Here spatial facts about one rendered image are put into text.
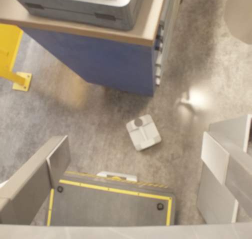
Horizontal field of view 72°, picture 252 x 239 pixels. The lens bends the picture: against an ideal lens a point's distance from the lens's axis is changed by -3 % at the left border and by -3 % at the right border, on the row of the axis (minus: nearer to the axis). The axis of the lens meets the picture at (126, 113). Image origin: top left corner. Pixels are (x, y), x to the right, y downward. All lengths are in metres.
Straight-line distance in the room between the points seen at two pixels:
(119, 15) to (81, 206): 0.96
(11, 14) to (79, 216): 0.96
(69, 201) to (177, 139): 0.78
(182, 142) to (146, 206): 0.51
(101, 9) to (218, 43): 1.23
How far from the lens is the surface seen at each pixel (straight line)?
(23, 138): 1.64
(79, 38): 0.62
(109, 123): 1.32
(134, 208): 1.03
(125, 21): 0.37
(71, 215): 1.14
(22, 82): 1.70
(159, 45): 0.63
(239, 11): 1.70
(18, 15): 0.53
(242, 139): 0.80
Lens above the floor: 1.27
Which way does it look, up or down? 78 degrees down
